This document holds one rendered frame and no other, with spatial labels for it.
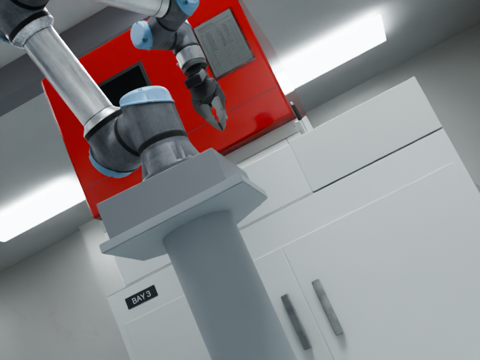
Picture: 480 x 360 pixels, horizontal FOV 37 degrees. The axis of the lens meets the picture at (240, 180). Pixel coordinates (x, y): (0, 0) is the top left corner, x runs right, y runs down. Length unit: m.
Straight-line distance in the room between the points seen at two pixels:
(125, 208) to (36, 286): 8.11
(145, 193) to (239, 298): 0.29
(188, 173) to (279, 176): 0.41
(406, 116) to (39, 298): 8.07
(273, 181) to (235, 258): 0.40
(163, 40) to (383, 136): 0.64
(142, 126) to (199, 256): 0.32
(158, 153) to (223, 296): 0.34
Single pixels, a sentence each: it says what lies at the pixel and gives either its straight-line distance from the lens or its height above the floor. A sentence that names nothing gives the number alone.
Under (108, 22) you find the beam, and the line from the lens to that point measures 5.06.
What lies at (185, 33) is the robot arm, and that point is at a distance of 2.03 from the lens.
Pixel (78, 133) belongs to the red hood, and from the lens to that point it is 2.72.
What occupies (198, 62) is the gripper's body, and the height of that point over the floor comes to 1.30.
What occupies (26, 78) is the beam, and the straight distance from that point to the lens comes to 5.22.
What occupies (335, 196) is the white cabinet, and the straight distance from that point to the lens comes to 1.78.
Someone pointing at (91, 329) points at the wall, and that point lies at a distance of 9.20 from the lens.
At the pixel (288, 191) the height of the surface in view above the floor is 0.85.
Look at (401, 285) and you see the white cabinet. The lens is 1.74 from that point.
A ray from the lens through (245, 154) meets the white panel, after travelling 2.51.
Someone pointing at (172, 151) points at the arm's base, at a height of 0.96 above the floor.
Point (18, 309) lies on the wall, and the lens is 9.70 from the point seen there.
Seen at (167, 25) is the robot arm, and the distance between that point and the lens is 1.92.
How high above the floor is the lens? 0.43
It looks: 16 degrees up
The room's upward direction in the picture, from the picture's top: 25 degrees counter-clockwise
